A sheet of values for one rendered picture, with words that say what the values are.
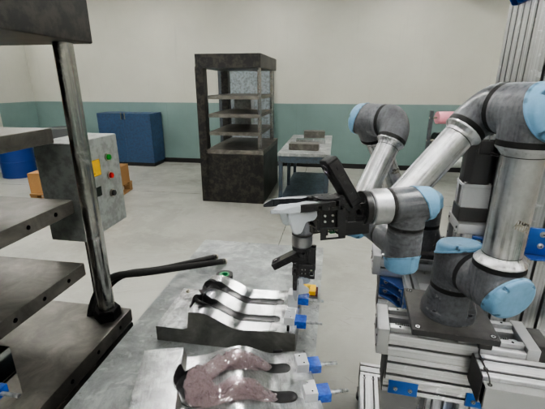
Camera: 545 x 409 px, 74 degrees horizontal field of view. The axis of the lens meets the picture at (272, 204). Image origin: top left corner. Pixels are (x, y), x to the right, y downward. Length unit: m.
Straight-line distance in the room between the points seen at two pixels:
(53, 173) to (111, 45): 7.48
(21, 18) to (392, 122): 1.10
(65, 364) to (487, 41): 7.77
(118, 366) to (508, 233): 1.20
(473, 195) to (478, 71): 6.78
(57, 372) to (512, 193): 1.41
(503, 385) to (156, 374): 0.92
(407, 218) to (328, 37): 6.98
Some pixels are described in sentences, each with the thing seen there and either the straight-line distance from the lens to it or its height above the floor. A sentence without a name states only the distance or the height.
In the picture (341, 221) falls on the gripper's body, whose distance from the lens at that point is 0.72.
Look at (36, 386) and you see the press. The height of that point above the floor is 0.78.
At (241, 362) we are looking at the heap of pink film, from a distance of 1.16.
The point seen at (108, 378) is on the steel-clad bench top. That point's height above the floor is 0.80.
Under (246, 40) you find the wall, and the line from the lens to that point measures 7.88.
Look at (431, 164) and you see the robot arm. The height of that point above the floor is 1.50.
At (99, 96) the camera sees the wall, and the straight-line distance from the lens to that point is 9.23.
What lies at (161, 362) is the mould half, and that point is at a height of 0.91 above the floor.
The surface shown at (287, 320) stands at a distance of 1.31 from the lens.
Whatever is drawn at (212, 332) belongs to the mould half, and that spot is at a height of 0.86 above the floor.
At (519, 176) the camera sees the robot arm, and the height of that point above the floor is 1.49.
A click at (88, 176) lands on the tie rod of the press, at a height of 1.37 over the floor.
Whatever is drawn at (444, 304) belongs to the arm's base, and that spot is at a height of 1.10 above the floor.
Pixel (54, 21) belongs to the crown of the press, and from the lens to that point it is 1.31.
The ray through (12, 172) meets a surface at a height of 0.12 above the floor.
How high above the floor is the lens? 1.68
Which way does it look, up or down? 18 degrees down
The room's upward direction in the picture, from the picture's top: straight up
